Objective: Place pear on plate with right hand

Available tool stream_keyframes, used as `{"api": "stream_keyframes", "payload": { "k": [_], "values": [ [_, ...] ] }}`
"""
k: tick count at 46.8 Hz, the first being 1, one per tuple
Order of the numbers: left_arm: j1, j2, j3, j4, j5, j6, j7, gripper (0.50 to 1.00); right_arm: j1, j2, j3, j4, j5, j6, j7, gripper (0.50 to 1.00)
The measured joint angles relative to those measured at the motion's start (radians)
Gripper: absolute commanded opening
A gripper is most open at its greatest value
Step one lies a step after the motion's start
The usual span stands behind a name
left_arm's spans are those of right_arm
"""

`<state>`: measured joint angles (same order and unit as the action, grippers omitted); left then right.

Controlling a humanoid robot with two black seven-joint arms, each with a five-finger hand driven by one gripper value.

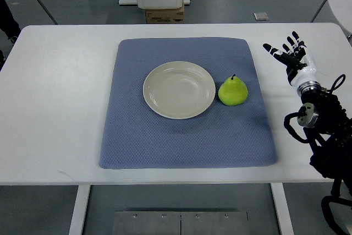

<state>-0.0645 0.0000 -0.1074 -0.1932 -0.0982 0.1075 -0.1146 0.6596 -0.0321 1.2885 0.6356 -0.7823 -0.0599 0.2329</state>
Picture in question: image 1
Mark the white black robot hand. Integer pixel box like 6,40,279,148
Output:
263,31,318,89

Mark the green pear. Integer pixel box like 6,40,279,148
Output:
218,74,248,106

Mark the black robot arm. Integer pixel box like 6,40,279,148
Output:
284,74,351,234

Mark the grey floor outlet plate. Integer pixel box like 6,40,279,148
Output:
253,12,269,21

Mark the cream ceramic plate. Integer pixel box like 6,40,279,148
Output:
143,61,216,119

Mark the cardboard box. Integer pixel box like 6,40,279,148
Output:
145,5,185,24

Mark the right white table leg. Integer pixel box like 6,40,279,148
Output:
270,183,294,235

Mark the white table leg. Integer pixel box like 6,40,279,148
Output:
68,184,91,235
270,183,294,235

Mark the blue textured cloth mat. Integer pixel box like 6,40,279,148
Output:
99,37,277,169

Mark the left white table leg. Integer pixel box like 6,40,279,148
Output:
68,184,91,235

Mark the person in dark clothes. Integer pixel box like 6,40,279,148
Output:
0,0,22,70

